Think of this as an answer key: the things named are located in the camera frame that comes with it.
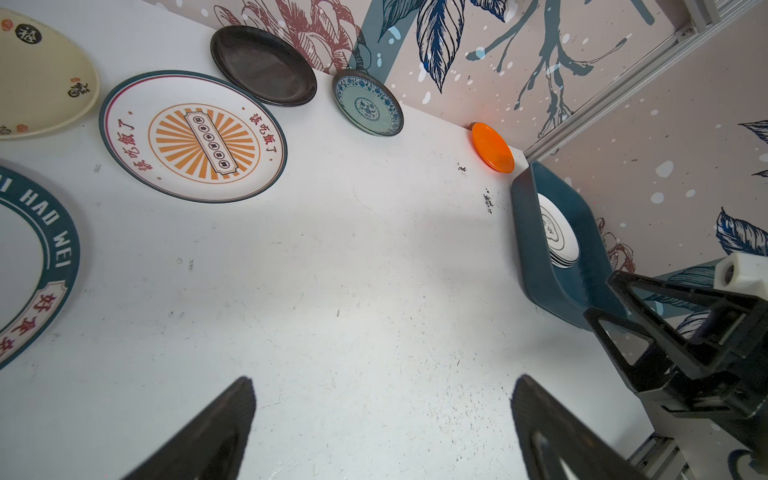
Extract white plate cloud emblem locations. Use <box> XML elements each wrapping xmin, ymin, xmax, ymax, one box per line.
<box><xmin>538</xmin><ymin>194</ymin><xmax>580</xmax><ymax>269</ymax></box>

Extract cream yellow plate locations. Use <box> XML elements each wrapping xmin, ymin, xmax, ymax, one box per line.
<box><xmin>1</xmin><ymin>8</ymin><xmax>101</xmax><ymax>140</ymax></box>

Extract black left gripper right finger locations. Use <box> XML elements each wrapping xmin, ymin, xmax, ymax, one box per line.
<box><xmin>510</xmin><ymin>375</ymin><xmax>644</xmax><ymax>479</ymax></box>

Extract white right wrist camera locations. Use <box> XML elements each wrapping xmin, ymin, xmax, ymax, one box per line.
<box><xmin>713</xmin><ymin>252</ymin><xmax>768</xmax><ymax>300</ymax></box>

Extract teal rim plate left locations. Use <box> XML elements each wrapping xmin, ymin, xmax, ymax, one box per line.
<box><xmin>1</xmin><ymin>166</ymin><xmax>81</xmax><ymax>368</ymax></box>

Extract orange plastic plate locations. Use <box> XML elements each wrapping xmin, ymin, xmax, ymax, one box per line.
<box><xmin>471</xmin><ymin>122</ymin><xmax>515</xmax><ymax>174</ymax></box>

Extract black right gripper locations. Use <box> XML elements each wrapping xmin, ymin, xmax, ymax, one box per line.
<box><xmin>584</xmin><ymin>272</ymin><xmax>767</xmax><ymax>468</ymax></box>

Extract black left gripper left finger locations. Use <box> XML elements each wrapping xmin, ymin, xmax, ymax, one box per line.
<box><xmin>126</xmin><ymin>376</ymin><xmax>257</xmax><ymax>479</ymax></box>

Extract small green patterned plate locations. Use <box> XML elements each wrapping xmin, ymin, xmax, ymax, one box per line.
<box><xmin>332</xmin><ymin>69</ymin><xmax>404</xmax><ymax>137</ymax></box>

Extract black round plate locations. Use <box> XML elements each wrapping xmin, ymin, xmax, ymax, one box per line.
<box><xmin>210</xmin><ymin>26</ymin><xmax>317</xmax><ymax>107</ymax></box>

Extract teal plastic bin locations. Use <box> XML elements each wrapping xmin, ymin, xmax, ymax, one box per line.
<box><xmin>510</xmin><ymin>162</ymin><xmax>626</xmax><ymax>331</ymax></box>

